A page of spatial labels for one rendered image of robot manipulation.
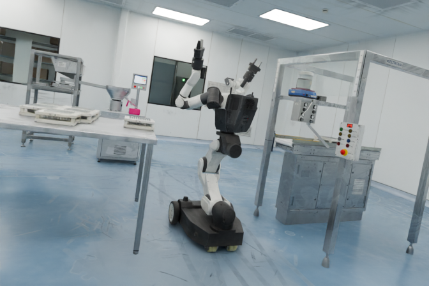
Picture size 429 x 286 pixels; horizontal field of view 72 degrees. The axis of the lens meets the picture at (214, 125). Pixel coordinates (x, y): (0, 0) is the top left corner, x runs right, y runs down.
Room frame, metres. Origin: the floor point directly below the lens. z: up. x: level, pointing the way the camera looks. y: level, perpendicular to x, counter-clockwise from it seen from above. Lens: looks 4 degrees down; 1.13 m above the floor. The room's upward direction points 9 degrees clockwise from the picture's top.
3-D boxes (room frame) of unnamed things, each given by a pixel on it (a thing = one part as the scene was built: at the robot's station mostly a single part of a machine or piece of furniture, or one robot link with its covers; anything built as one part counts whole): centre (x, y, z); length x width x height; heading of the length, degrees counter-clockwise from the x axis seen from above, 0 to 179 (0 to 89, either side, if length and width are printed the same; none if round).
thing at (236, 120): (2.41, -0.14, 1.08); 0.34 x 0.30 x 0.36; 135
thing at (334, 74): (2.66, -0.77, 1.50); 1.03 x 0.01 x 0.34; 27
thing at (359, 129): (2.17, -0.99, 1.00); 0.17 x 0.06 x 0.26; 27
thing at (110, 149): (4.62, 1.44, 0.38); 0.63 x 0.57 x 0.76; 111
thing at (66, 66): (4.84, 2.34, 0.75); 1.43 x 1.06 x 1.50; 111
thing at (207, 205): (2.44, -0.11, 0.28); 0.21 x 0.20 x 0.13; 22
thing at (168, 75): (7.51, 1.05, 1.43); 1.38 x 0.01 x 1.16; 111
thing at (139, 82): (4.83, 1.30, 1.07); 0.23 x 0.10 x 0.62; 111
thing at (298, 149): (3.28, -1.31, 0.80); 1.30 x 0.29 x 0.10; 117
